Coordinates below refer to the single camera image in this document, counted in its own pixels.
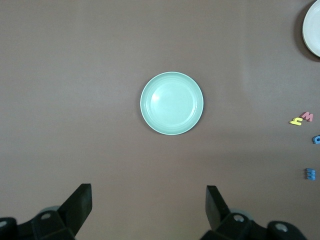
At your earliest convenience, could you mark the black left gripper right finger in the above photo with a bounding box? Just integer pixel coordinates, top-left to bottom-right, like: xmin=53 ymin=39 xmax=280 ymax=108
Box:
xmin=199 ymin=185 xmax=307 ymax=240

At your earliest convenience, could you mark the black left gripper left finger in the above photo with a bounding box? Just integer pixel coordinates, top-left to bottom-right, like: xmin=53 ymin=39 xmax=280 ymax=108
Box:
xmin=0 ymin=183 xmax=93 ymax=240

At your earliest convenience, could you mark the blue foam lowercase m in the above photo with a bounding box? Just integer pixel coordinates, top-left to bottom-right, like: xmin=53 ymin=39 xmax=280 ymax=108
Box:
xmin=304 ymin=168 xmax=317 ymax=181

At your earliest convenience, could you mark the green plate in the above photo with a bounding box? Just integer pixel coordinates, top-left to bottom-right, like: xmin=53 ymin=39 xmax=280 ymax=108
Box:
xmin=139 ymin=71 xmax=205 ymax=136

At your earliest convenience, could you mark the pink foam lowercase w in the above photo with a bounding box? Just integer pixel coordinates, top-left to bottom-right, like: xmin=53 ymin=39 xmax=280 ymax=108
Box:
xmin=300 ymin=111 xmax=314 ymax=123

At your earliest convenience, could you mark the beige plate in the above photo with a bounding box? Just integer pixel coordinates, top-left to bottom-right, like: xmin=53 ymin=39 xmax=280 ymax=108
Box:
xmin=301 ymin=0 xmax=320 ymax=58

